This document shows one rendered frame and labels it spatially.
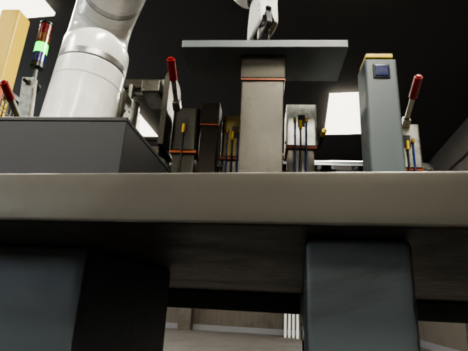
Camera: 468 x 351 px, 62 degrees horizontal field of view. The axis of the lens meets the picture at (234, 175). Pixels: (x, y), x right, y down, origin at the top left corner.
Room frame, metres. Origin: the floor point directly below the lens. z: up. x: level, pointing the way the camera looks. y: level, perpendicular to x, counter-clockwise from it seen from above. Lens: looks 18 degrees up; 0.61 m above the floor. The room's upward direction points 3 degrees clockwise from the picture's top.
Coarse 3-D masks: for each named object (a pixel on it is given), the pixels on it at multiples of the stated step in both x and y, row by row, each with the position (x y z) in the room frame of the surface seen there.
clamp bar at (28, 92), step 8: (24, 80) 1.00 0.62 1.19; (32, 80) 1.02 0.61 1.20; (24, 88) 1.02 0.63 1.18; (32, 88) 1.02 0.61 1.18; (24, 96) 1.03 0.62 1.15; (32, 96) 1.03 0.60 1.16; (24, 104) 1.03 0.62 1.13; (32, 104) 1.04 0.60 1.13; (24, 112) 1.03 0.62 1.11; (32, 112) 1.05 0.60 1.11
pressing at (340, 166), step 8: (320, 160) 1.03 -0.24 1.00; (328, 160) 1.03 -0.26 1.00; (320, 168) 1.08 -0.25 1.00; (328, 168) 1.08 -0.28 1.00; (336, 168) 1.07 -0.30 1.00; (344, 168) 1.07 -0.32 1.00; (352, 168) 1.07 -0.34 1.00; (360, 168) 1.06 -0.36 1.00; (424, 168) 1.04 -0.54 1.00; (432, 168) 1.02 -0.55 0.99
